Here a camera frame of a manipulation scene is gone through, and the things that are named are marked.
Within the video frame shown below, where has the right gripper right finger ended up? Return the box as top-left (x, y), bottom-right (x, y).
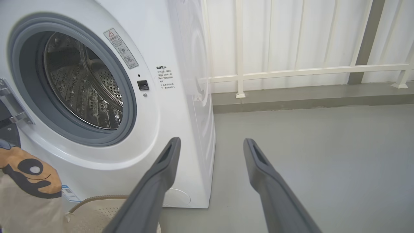
top-left (243, 138), bottom-right (322, 233)

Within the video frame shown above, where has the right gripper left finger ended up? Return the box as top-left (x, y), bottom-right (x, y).
top-left (102, 137), bottom-right (181, 233)

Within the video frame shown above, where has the cream and orange garment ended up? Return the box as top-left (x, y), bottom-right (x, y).
top-left (0, 139), bottom-right (64, 233)

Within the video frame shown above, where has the black washing machine door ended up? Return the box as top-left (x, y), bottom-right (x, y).
top-left (0, 100), bottom-right (21, 150)

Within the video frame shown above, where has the white front-load washing machine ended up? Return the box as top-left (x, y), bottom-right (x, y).
top-left (0, 0), bottom-right (216, 209)

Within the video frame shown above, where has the perforated steel washer drum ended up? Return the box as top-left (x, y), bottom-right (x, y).
top-left (44, 32), bottom-right (124, 130)

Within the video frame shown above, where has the metal door hinge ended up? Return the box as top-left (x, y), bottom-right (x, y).
top-left (0, 78), bottom-right (34, 125)

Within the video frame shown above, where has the round white filter cover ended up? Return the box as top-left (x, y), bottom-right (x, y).
top-left (163, 188), bottom-right (191, 207)

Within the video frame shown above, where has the cream perforated laundry basket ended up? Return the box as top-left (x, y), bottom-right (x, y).
top-left (64, 195), bottom-right (161, 233)

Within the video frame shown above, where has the blue energy label sticker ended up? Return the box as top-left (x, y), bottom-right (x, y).
top-left (61, 184), bottom-right (81, 203)

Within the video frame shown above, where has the white metal railing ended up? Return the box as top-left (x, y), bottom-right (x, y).
top-left (202, 0), bottom-right (414, 98)

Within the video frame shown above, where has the grey warning sticker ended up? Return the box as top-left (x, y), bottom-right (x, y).
top-left (103, 28), bottom-right (139, 69)

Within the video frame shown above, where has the grey vertical pillar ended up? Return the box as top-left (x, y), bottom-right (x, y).
top-left (348, 0), bottom-right (387, 85)

